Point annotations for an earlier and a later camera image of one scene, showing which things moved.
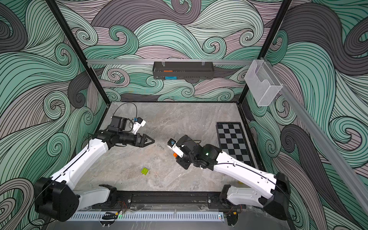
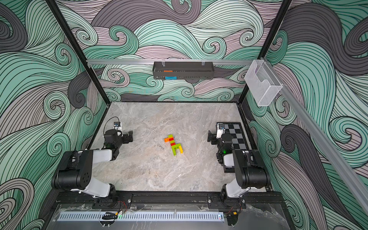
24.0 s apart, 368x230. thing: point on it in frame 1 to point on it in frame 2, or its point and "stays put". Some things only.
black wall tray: [183, 70] stays put
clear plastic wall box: [262, 82] stays put
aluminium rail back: [169, 62] stays put
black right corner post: [265, 48] stays put
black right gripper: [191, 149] to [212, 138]
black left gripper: [142, 141] to [125, 137]
